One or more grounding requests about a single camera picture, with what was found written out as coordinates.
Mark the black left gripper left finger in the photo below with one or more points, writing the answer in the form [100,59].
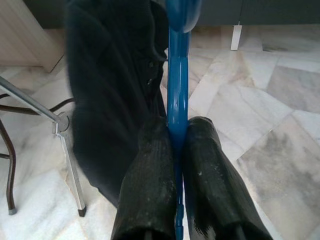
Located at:
[147,195]

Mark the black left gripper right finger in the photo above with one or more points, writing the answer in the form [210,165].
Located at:
[215,195]

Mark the blue clothes hanger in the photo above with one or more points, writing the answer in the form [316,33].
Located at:
[177,87]

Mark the navy shirt red stripe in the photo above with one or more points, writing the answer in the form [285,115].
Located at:
[107,87]

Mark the silver clothes rack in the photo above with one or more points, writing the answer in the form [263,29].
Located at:
[72,170]

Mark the marble pattern folding table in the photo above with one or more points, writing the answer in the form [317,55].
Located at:
[11,180]

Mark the light wooden sideboard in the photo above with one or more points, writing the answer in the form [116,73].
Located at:
[25,32]

